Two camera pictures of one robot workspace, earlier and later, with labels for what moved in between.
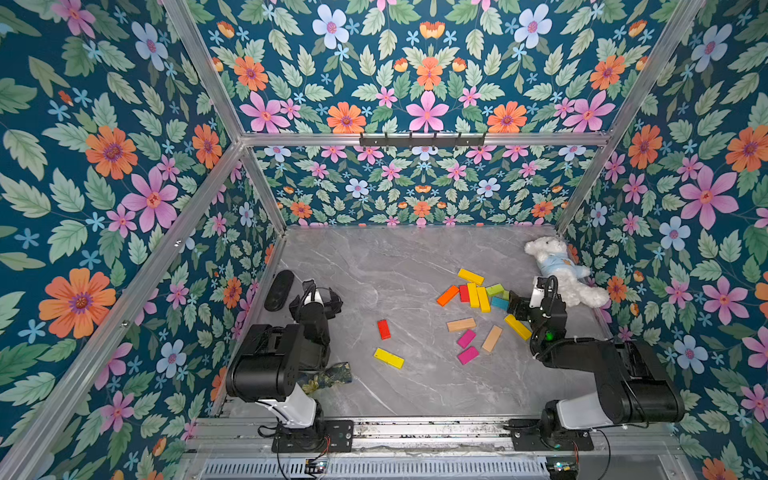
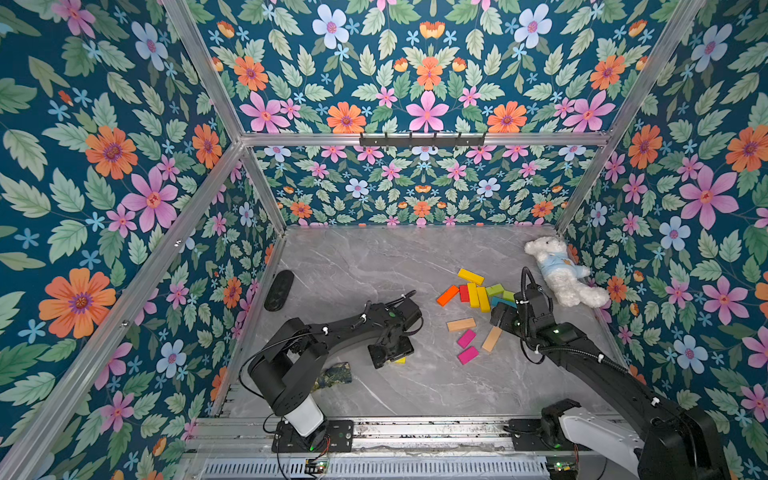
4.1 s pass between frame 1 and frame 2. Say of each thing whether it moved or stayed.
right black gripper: moved
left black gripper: moved
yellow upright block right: stayed
